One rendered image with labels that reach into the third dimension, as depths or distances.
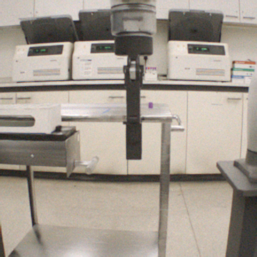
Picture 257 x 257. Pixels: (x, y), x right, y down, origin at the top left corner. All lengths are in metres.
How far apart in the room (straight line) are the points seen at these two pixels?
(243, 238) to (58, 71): 2.51
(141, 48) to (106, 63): 2.36
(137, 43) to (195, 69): 2.37
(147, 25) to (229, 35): 3.11
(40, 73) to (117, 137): 0.90
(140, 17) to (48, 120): 0.26
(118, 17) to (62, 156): 0.28
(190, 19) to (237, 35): 0.69
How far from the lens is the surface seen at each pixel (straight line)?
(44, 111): 0.65
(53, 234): 1.46
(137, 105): 0.62
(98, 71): 3.00
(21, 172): 3.35
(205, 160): 3.09
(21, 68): 3.18
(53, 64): 3.07
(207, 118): 3.02
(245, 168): 0.81
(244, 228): 0.81
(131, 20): 0.64
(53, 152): 0.64
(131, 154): 0.66
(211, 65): 3.02
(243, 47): 3.76
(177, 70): 2.98
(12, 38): 3.92
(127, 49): 0.64
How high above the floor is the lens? 0.92
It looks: 8 degrees down
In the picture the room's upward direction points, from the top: straight up
